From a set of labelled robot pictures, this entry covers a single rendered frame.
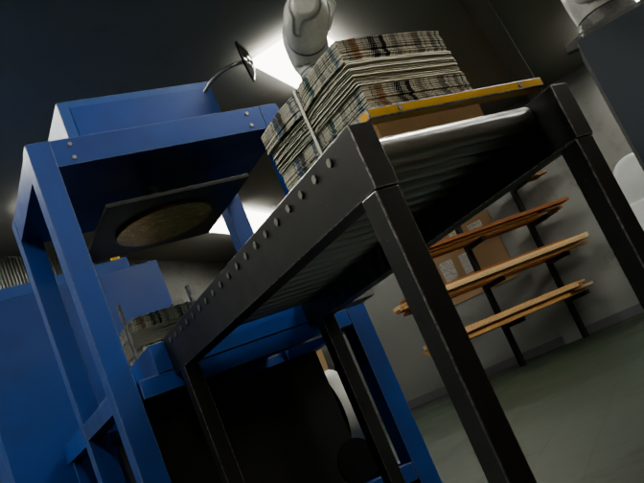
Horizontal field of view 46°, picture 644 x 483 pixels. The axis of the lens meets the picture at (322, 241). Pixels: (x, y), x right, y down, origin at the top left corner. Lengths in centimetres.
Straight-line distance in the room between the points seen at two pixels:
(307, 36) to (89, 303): 110
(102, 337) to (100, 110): 88
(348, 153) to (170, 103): 174
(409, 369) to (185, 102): 889
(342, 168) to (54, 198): 143
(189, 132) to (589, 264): 864
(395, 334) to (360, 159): 1027
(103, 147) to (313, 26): 109
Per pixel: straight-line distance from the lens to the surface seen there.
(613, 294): 1088
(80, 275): 246
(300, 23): 181
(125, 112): 288
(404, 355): 1146
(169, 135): 274
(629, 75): 208
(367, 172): 123
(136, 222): 282
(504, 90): 150
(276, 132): 171
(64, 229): 251
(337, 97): 151
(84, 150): 265
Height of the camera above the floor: 38
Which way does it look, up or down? 12 degrees up
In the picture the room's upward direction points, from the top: 23 degrees counter-clockwise
